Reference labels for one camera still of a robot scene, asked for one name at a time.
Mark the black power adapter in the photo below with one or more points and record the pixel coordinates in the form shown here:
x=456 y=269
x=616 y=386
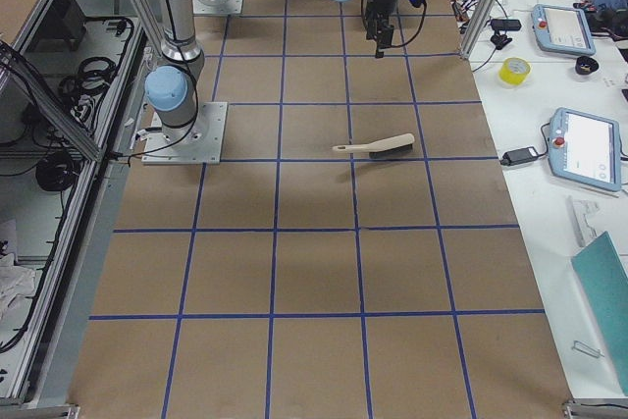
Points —
x=519 y=156

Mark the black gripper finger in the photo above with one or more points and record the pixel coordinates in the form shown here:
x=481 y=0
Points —
x=384 y=39
x=370 y=28

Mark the yellow tape roll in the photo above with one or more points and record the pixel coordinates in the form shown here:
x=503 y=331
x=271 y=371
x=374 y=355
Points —
x=514 y=71

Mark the upper teach pendant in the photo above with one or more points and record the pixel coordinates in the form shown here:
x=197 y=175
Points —
x=562 y=30

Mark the left aluminium frame rail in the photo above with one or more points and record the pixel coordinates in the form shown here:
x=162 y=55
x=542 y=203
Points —
x=69 y=81

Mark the teal board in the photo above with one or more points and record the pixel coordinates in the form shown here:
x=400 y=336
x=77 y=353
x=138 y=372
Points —
x=604 y=281

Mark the teach pendant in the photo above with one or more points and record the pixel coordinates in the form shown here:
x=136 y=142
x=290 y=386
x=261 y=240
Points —
x=562 y=30
x=585 y=148

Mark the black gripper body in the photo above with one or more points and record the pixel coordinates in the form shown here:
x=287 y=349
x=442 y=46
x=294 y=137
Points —
x=378 y=5

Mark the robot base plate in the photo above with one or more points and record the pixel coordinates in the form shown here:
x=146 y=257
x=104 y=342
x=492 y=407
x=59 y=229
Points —
x=203 y=144

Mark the lower teach pendant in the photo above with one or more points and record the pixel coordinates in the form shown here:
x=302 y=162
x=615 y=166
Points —
x=585 y=148

